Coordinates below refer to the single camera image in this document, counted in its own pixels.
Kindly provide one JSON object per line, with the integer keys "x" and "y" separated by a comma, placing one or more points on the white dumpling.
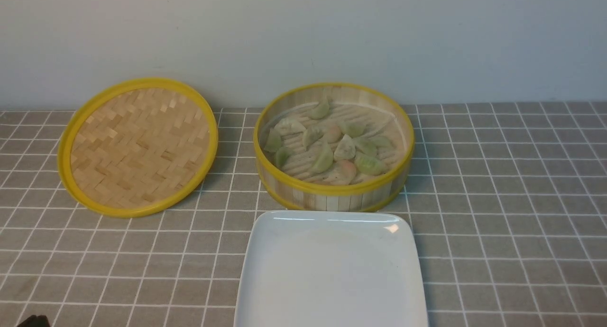
{"x": 289, "y": 126}
{"x": 345, "y": 150}

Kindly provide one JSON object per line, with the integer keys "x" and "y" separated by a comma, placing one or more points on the bamboo steamer basket yellow rim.
{"x": 294, "y": 187}

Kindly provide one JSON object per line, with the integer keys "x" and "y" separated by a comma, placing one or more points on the pink dumpling front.
{"x": 343, "y": 173}

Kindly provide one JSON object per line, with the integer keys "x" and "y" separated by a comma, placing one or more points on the white dumpling centre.
{"x": 345, "y": 150}

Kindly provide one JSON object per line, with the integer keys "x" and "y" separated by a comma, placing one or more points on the white square plate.
{"x": 331, "y": 269}

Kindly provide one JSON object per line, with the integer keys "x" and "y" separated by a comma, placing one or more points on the small green dumpling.
{"x": 281, "y": 156}

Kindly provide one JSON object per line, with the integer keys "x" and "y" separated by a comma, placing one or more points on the green dumpling right of centre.
{"x": 365, "y": 146}

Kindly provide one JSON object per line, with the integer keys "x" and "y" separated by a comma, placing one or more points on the bamboo steamer lid yellow rim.
{"x": 138, "y": 147}

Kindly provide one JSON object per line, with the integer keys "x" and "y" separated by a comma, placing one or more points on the green dumpling centre back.
{"x": 352, "y": 128}

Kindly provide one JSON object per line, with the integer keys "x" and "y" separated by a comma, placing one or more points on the pink dumpling centre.
{"x": 332, "y": 134}

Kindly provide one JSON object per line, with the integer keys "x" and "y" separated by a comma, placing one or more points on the pale green dumpling centre left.
{"x": 311, "y": 135}

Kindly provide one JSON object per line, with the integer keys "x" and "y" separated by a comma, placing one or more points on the green dumpling front right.
{"x": 369, "y": 165}

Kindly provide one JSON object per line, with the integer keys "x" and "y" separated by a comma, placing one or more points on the green dumpling far left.
{"x": 273, "y": 141}

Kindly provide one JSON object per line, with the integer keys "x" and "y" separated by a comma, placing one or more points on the green dumpling at back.
{"x": 321, "y": 110}

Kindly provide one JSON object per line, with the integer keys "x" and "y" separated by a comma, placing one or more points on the green dumpling centre front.
{"x": 323, "y": 161}

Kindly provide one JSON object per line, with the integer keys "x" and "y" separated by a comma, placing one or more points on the grey checkered tablecloth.
{"x": 507, "y": 203}

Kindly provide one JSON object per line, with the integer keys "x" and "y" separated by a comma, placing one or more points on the pink dumpling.
{"x": 343, "y": 173}
{"x": 332, "y": 134}

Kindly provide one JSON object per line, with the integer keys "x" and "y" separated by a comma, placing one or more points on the white dumpling left back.
{"x": 289, "y": 126}

